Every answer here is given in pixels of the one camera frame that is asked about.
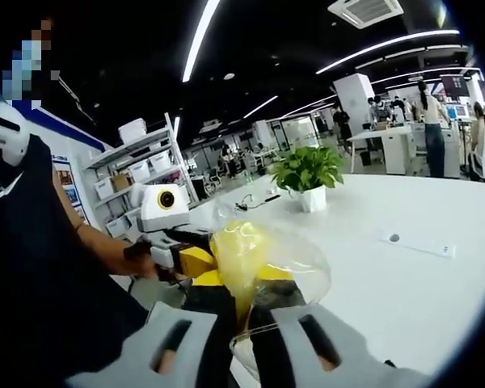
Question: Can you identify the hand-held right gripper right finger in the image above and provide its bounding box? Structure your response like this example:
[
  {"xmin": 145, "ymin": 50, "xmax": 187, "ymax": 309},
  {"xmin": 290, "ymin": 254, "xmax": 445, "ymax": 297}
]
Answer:
[{"xmin": 249, "ymin": 264, "xmax": 426, "ymax": 388}]

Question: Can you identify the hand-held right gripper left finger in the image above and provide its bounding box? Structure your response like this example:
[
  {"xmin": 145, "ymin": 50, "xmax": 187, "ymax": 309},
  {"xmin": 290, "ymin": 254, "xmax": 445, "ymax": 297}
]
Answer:
[{"xmin": 64, "ymin": 268, "xmax": 244, "ymax": 388}]

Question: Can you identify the yellow round silicone block bagged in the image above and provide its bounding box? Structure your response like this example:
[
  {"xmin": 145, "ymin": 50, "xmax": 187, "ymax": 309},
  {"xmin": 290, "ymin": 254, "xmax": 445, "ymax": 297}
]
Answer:
[{"xmin": 208, "ymin": 219, "xmax": 332, "ymax": 375}]

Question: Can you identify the person's left hand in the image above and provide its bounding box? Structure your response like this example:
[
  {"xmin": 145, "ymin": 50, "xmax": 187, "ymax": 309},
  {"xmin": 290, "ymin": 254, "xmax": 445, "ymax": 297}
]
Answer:
[{"xmin": 129, "ymin": 253, "xmax": 159, "ymax": 280}]

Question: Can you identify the metal storage shelf rack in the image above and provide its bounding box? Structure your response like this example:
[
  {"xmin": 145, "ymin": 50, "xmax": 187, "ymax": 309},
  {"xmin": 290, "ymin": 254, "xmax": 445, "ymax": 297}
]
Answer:
[{"xmin": 82, "ymin": 112, "xmax": 200, "ymax": 240}]

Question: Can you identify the white storage bin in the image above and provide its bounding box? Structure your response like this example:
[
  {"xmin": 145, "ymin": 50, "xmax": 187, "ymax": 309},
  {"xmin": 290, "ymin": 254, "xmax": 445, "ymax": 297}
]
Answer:
[
  {"xmin": 117, "ymin": 117, "xmax": 149, "ymax": 144},
  {"xmin": 126, "ymin": 158, "xmax": 151, "ymax": 182},
  {"xmin": 150, "ymin": 152, "xmax": 172, "ymax": 173}
]

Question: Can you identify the cardboard box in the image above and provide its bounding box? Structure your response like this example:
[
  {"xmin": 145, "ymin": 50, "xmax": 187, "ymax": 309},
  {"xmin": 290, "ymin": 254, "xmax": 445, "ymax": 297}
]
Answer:
[{"xmin": 110, "ymin": 174, "xmax": 133, "ymax": 192}]

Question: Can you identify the white table socket strip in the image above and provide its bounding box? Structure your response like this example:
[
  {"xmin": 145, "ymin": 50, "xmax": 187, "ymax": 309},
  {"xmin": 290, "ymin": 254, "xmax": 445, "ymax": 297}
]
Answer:
[{"xmin": 377, "ymin": 229, "xmax": 458, "ymax": 259}]

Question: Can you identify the person in dark clothes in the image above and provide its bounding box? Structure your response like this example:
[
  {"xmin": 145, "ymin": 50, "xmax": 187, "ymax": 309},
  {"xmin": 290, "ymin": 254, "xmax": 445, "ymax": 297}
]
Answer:
[{"xmin": 0, "ymin": 133, "xmax": 150, "ymax": 388}]

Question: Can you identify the green potted plant white pot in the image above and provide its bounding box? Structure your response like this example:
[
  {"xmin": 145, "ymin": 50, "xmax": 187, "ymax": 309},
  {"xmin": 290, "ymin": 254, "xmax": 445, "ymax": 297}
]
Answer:
[{"xmin": 268, "ymin": 145, "xmax": 345, "ymax": 214}]

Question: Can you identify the white worn device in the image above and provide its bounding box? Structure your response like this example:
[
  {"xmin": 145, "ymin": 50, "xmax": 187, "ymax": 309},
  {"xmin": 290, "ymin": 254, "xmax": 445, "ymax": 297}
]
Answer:
[{"xmin": 0, "ymin": 99, "xmax": 30, "ymax": 163}]

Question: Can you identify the long straight ceiling light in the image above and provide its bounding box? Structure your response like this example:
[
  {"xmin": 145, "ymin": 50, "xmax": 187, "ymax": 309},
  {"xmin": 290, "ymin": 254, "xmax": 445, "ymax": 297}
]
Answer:
[{"xmin": 181, "ymin": 0, "xmax": 222, "ymax": 84}]

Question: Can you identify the white office desk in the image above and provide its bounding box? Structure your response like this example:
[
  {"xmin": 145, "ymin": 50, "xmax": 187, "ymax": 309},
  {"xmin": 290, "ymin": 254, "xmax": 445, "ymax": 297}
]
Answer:
[{"xmin": 346, "ymin": 122, "xmax": 414, "ymax": 175}]

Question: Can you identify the long curved ceiling light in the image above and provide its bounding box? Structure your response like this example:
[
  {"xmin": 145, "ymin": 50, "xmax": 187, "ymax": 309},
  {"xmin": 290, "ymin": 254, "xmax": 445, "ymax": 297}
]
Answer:
[{"xmin": 314, "ymin": 28, "xmax": 462, "ymax": 76}]

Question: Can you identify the ceiling air conditioner vent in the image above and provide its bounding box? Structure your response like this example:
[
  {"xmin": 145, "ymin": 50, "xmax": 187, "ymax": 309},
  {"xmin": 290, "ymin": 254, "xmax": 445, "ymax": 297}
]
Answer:
[{"xmin": 327, "ymin": 0, "xmax": 406, "ymax": 29}]

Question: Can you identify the cable on table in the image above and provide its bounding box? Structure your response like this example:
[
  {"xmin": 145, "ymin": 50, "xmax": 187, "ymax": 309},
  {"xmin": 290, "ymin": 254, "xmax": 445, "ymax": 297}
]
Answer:
[{"xmin": 233, "ymin": 192, "xmax": 283, "ymax": 212}]

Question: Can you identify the wall poster board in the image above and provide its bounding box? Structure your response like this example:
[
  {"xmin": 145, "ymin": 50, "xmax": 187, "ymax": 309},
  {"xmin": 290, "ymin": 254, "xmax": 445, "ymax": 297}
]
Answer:
[{"xmin": 49, "ymin": 152, "xmax": 91, "ymax": 226}]

